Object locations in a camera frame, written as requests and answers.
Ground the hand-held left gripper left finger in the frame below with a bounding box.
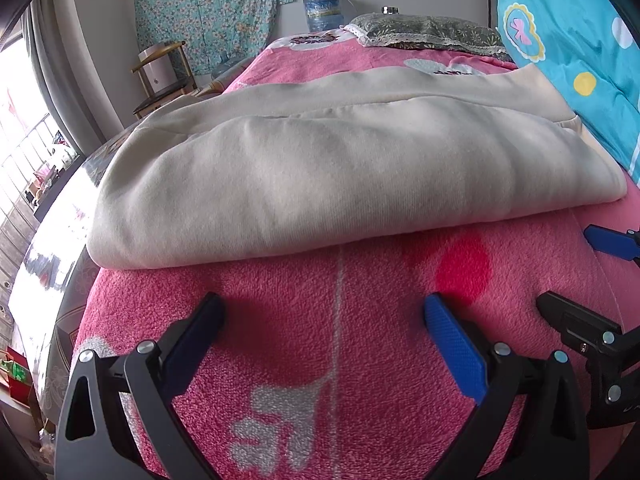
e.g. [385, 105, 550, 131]
[54, 291, 226, 480]

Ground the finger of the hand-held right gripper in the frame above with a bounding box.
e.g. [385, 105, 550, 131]
[583, 224, 640, 264]
[536, 290, 626, 361]

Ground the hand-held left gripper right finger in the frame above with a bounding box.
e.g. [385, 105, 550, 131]
[423, 291, 591, 480]

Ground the cream zip jacket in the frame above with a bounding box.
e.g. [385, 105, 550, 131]
[86, 64, 628, 270]

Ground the pink fleece blanket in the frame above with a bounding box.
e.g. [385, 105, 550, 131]
[70, 27, 640, 480]

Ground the red green carton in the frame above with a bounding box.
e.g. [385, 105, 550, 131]
[0, 347, 31, 406]

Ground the blue cartoon quilt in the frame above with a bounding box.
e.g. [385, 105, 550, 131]
[496, 0, 640, 191]

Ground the wooden chair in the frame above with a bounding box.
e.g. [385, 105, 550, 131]
[130, 40, 198, 121]

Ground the balcony railing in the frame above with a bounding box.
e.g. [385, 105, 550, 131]
[0, 110, 83, 311]

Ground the white box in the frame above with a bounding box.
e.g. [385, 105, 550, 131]
[138, 42, 176, 95]

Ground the grey floral pillow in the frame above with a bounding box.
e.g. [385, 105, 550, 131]
[345, 11, 518, 65]

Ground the grey curtain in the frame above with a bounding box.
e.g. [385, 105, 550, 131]
[22, 0, 123, 148]

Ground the teal floral hanging cloth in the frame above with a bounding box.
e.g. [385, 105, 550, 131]
[134, 0, 295, 76]

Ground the blue water jug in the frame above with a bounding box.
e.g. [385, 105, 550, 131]
[302, 0, 351, 33]

